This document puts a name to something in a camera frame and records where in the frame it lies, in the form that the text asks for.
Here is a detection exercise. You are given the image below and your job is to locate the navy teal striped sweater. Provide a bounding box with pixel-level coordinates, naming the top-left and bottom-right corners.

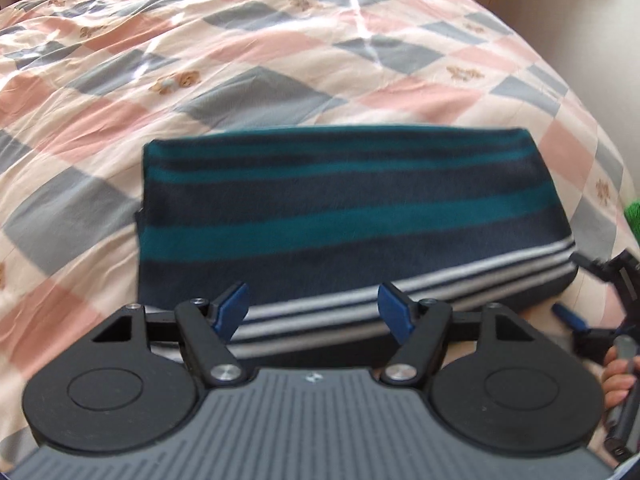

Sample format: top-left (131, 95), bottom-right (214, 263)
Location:
top-left (137, 125), bottom-right (577, 367)

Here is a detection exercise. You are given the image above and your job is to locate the person's right hand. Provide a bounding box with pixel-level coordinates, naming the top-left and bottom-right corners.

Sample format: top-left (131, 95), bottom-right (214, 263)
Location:
top-left (601, 347), bottom-right (640, 411)

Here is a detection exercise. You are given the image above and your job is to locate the green towel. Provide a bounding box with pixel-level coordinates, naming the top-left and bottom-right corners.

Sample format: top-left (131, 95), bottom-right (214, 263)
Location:
top-left (624, 200), bottom-right (640, 244)

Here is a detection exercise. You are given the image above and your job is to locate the pink grey checkered bedspread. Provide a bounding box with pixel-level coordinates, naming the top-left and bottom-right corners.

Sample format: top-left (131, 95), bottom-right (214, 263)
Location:
top-left (1, 0), bottom-right (634, 471)

